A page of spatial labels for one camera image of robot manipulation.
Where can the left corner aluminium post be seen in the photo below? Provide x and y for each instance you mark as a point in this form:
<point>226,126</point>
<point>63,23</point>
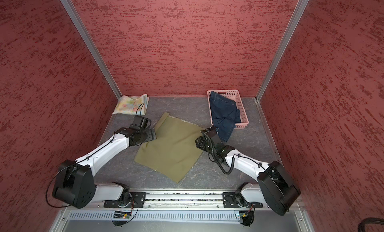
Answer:
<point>81,28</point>

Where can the blue denim skirt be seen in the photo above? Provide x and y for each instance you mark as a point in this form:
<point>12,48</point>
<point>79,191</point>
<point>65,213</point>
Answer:
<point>225,115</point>

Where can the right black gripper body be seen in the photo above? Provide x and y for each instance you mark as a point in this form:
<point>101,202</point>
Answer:
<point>204,144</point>

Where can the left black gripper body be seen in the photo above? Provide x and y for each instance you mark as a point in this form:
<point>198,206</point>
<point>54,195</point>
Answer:
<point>146,136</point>

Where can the corner aluminium post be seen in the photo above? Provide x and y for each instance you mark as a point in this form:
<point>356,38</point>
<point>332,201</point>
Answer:
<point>81,28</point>
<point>288,33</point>

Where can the circuit board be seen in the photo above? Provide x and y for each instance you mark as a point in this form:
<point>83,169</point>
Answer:
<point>122,215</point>
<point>246,215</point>

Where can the right corner aluminium post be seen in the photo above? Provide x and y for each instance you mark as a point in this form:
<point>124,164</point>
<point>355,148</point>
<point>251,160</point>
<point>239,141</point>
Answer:
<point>288,33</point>

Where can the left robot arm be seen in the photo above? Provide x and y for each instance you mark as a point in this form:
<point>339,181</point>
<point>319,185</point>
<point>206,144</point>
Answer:
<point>75,184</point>

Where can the aluminium front rail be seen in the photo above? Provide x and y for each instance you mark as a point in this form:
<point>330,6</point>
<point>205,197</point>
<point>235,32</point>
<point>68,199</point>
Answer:
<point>177,200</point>

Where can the olive green skirt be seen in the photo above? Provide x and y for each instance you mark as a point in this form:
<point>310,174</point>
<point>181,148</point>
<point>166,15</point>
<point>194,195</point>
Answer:
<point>173,153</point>

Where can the left circuit board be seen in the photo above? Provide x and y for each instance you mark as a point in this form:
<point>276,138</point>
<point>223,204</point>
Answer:
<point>122,215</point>

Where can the floral pastel skirt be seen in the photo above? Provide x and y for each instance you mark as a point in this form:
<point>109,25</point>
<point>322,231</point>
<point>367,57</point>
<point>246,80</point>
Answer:
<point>132,105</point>

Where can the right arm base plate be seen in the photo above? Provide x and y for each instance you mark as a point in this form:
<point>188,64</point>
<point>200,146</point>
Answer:
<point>231,200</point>

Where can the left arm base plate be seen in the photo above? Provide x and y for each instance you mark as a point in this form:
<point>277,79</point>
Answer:
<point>127,200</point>

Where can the pink plastic basket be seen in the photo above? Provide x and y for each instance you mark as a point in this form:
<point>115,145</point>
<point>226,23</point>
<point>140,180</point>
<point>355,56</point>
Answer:
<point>233,94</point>

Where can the right circuit board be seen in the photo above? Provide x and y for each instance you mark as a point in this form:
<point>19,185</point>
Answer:
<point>246,215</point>

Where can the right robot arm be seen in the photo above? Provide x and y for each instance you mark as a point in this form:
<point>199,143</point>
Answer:
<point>274,186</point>

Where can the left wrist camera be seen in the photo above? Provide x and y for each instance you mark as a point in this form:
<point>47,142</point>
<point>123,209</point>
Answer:
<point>140,124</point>

